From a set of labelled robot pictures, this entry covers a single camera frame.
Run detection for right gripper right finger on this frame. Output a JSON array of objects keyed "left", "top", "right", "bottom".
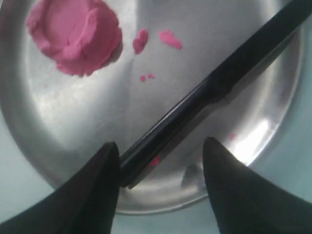
[{"left": 203, "top": 137, "right": 312, "bottom": 234}]

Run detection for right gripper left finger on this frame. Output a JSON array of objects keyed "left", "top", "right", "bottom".
[{"left": 0, "top": 142, "right": 120, "bottom": 234}]

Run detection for black knife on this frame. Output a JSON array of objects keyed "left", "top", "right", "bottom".
[{"left": 120, "top": 0, "right": 312, "bottom": 187}]

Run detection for pink clay lump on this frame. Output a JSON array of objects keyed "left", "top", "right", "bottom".
[{"left": 26, "top": 0, "right": 122, "bottom": 77}]

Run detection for small pink clay crumbs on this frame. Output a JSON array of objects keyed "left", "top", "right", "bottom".
[{"left": 140, "top": 73, "right": 155, "bottom": 82}]

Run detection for pink clay crumb left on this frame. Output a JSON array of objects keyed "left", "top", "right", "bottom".
[{"left": 133, "top": 28, "right": 148, "bottom": 55}]

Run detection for pink clay crumb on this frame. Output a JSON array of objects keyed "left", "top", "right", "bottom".
[
  {"left": 159, "top": 30, "right": 182, "bottom": 50},
  {"left": 133, "top": 28, "right": 148, "bottom": 55}
]

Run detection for round steel plate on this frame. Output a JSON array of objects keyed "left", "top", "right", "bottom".
[{"left": 0, "top": 0, "right": 304, "bottom": 214}]

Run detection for pink clay crumb upper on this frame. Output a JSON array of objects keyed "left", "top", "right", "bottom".
[{"left": 159, "top": 30, "right": 182, "bottom": 50}]

